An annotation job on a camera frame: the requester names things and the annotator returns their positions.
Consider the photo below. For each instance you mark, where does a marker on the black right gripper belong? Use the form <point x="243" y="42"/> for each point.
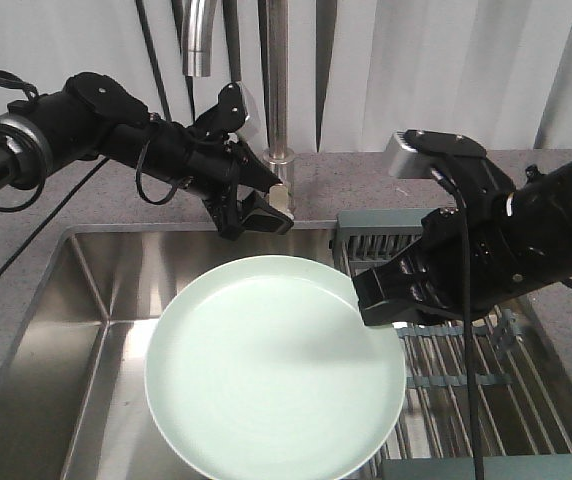
<point x="427" y="282"/>

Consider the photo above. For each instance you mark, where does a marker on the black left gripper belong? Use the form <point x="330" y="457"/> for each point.
<point x="214" y="176"/>

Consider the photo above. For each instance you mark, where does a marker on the light green round plate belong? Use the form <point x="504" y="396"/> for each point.
<point x="262" y="368"/>

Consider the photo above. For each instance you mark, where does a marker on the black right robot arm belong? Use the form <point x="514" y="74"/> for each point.
<point x="500" y="244"/>

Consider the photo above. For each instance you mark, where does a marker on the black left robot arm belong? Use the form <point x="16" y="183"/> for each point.
<point x="95" y="116"/>

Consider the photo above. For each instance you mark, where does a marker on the teal roll-up drying rack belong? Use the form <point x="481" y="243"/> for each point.
<point x="446" y="380"/>

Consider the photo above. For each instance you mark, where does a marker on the stainless steel faucet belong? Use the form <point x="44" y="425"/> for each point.
<point x="196" y="38"/>

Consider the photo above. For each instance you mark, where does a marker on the white pleated curtain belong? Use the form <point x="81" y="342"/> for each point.
<point x="497" y="71"/>

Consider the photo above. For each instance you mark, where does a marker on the stainless steel sink basin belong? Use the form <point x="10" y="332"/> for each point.
<point x="72" y="403"/>

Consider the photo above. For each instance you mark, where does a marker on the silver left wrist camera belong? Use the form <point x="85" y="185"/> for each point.
<point x="237" y="112"/>

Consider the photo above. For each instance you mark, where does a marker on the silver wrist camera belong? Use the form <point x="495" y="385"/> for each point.
<point x="410" y="153"/>
<point x="237" y="112"/>

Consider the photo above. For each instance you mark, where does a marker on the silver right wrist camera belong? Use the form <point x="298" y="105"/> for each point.
<point x="410" y="153"/>

